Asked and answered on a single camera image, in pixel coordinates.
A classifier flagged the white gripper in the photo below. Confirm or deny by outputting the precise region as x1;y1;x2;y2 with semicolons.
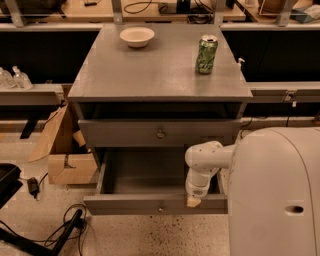
185;168;218;208

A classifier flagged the grey drawer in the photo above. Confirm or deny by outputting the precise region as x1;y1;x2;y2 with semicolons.
78;119;241;147
84;148;228;215

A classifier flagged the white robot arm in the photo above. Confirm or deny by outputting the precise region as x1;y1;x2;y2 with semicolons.
185;127;320;256

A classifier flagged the grey drawer cabinet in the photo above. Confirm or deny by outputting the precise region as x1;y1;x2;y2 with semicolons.
68;24;252;161

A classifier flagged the grey top drawer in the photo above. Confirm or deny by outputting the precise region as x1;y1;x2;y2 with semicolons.
78;119;241;147

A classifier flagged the open cardboard box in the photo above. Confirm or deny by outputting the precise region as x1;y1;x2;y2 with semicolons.
28;91;98;185

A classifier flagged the grey bench right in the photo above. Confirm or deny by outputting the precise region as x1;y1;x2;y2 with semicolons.
247;81;320;103

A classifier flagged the grey bench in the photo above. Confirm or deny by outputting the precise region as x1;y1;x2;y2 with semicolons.
247;81;320;103
0;84;65;106

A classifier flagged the small white pump bottle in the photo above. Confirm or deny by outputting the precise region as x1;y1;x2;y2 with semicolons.
237;58;245;71

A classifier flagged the green soda can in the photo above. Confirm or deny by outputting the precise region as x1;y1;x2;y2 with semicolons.
195;34;218;74

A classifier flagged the black power adapter left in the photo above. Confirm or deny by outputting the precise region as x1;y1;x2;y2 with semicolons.
27;174;48;199

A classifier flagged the white paper bowl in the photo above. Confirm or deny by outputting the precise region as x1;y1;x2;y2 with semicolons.
120;27;155;48

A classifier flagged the black bin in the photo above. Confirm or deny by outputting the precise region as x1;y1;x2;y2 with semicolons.
0;163;22;208

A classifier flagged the grey bench left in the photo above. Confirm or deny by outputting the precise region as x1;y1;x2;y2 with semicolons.
0;84;65;106

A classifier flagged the clear sanitizer bottle right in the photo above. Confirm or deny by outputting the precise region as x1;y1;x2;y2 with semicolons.
12;66;33;90

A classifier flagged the clear sanitizer bottle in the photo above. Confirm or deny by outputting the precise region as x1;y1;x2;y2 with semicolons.
12;66;33;90
0;67;16;88

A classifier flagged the clear sanitizer bottle left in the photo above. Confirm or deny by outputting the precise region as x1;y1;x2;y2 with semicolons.
0;67;16;88

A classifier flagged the black stand with cables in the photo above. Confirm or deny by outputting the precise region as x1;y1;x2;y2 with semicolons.
0;203;88;256

